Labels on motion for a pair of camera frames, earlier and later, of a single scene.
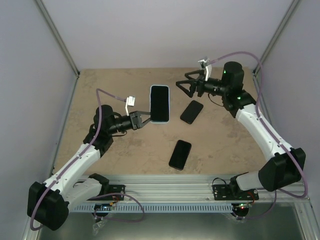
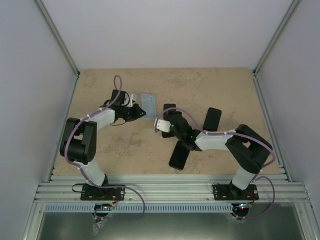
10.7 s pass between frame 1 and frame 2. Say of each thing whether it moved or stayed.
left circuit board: stayed
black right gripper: moved
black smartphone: moved
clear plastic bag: stayed
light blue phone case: moved
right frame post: stayed
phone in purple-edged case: stayed
